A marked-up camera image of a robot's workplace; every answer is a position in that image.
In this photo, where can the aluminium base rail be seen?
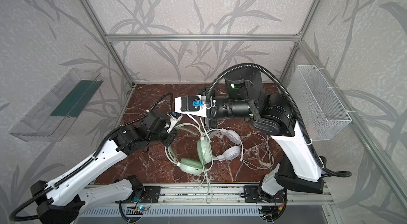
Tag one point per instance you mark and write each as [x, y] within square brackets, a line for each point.
[222, 194]

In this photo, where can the mint green headphones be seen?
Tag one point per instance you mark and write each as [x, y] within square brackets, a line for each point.
[204, 151]

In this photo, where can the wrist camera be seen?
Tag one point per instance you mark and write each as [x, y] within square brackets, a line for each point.
[189, 105]
[174, 119]

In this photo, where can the white headphones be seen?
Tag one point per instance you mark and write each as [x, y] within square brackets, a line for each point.
[232, 152]

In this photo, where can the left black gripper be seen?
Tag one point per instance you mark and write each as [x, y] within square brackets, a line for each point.
[167, 128]

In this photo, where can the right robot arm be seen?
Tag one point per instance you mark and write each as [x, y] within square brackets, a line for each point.
[250, 91]

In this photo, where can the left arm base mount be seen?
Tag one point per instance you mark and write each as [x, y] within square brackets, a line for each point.
[146, 194]

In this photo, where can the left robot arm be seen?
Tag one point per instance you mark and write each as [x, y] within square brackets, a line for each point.
[63, 199]

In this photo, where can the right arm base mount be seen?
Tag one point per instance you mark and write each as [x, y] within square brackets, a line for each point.
[253, 194]

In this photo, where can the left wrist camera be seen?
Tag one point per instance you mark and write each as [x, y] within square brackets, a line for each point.
[174, 119]

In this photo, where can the white wire mesh basket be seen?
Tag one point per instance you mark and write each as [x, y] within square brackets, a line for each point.
[323, 114]

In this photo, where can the clear plastic wall bin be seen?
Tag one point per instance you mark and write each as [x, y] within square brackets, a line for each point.
[53, 116]

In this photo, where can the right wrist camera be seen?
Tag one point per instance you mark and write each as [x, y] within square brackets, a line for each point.
[189, 105]

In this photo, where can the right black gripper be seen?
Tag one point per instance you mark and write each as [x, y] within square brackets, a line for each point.
[211, 113]

